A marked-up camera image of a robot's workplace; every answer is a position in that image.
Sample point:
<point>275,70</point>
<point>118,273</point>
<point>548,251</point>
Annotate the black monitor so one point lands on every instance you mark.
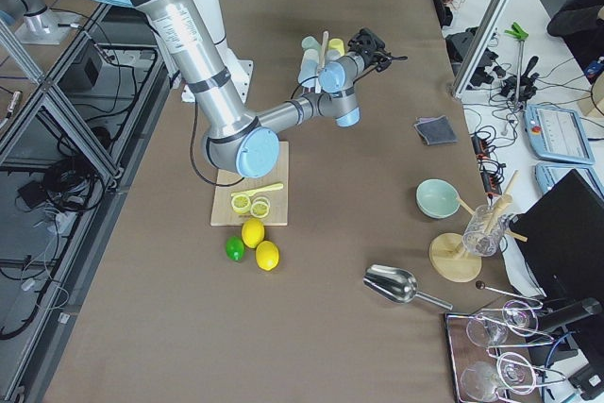
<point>564,250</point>

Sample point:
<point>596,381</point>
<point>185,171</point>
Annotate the wine glass upper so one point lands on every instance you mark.
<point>493,327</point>

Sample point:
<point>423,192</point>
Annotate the clear glass mug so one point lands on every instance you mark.
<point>484,233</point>

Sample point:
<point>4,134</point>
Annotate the lemon slice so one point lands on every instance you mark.
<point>260,207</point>
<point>240,203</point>

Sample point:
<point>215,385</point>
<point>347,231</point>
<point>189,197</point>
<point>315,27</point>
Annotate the blue teach pendant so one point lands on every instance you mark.
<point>548,174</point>
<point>557,134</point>

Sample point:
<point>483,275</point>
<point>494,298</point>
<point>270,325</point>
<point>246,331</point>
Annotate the metal scoop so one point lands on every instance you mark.
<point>398,285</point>

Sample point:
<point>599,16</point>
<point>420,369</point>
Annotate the mint green bowl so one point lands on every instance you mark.
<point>437,198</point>

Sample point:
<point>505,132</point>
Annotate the green lime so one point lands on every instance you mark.
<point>235,248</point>

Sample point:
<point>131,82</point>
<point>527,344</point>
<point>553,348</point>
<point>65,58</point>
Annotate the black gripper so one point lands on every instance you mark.
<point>367,47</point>

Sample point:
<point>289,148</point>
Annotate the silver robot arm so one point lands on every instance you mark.
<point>40,23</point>
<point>239,139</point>

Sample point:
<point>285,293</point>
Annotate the yellow lemon upper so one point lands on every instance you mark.
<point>253,232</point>

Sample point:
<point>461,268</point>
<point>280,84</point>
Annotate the person in black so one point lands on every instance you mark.
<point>580,24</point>

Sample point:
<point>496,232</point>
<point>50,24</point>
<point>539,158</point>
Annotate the wine glass rack tray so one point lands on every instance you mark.
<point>462,352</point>

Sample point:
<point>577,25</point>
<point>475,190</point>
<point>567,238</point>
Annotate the white wire cup holder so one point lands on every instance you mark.
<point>322,58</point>

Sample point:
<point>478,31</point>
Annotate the lemon slice upper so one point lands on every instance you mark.
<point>240,203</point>

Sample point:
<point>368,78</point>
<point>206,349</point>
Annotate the yellow lemon lower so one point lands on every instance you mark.
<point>267,256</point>

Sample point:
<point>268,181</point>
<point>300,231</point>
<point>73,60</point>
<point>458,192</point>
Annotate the grey folded cloth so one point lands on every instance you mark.
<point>435,130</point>

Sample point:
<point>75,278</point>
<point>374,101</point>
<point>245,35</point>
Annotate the light blue cup on holder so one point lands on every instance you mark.
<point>307,74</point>

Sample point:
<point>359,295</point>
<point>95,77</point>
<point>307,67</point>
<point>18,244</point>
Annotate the yellow lemon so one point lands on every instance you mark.
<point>267,256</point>
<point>253,232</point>

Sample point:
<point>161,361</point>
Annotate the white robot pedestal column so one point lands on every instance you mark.
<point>240,69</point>

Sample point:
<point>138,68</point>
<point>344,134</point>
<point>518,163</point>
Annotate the yellow cup on holder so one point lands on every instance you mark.
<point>335,49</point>

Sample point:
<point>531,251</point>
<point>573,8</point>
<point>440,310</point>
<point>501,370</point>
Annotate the wine glass lower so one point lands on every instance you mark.
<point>511,375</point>

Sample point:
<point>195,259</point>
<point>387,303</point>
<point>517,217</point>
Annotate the aluminium frame post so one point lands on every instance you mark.
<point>477,47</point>

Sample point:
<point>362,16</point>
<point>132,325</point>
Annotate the wooden cutting board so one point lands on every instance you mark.
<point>266,196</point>

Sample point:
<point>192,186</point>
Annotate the blue teach pendant lower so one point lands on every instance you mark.
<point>548,174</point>

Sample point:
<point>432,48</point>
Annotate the blue teach pendant upper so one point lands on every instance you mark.
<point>557,134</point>

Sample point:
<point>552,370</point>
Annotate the lemon slice lower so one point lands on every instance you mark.
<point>260,207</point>

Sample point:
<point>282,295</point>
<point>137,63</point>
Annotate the teal green plastic cup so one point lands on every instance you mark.
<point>310,42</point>

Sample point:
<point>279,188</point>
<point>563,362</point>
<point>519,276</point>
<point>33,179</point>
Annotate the wooden mug tree stand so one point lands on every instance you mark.
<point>447,253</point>

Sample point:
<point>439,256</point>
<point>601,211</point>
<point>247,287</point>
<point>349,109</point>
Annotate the green grabber tool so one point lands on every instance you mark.
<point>517,32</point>

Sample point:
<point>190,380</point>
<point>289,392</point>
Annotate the white cup on holder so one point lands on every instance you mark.
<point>312,56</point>

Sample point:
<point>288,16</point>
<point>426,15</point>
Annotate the black power strip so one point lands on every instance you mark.
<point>489,170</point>

